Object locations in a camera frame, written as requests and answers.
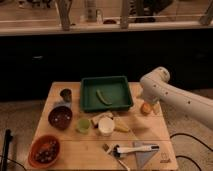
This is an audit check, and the red-yellow apple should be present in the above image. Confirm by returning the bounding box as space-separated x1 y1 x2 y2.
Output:
140 102 152 115

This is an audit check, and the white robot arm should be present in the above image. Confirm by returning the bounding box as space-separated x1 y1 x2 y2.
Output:
140 67 213 130

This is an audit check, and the white paper cup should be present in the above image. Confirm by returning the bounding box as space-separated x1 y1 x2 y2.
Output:
98 117 115 136

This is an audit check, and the small green cup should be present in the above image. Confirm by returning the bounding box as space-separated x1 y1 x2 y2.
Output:
76 118 90 134

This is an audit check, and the dark metal cup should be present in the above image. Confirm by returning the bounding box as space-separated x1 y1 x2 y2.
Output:
60 88 72 102

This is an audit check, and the yellow banana toy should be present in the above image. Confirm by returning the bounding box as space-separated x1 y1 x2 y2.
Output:
114 119 130 132

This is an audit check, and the green plastic tray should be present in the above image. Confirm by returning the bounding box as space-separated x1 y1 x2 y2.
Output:
80 76 133 112

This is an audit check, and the grey triangular cloth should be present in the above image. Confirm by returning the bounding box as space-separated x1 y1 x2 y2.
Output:
133 141 159 169

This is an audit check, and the green pea pod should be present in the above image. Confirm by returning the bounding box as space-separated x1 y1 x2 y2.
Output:
96 89 112 106

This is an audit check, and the beige wooden block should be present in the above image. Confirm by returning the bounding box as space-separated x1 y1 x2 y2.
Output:
91 111 113 128

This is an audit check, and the small brown block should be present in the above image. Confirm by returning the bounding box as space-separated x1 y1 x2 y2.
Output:
102 144 110 152

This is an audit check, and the dark maroon bowl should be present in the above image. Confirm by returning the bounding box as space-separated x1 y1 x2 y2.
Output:
48 106 72 130

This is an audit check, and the orange bowl with contents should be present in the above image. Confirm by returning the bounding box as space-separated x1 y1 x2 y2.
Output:
28 135 60 169

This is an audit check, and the black stand at left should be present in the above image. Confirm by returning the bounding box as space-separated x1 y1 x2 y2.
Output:
0 129 13 171

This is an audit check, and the black cable on floor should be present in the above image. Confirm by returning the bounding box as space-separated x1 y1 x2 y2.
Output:
169 132 213 171

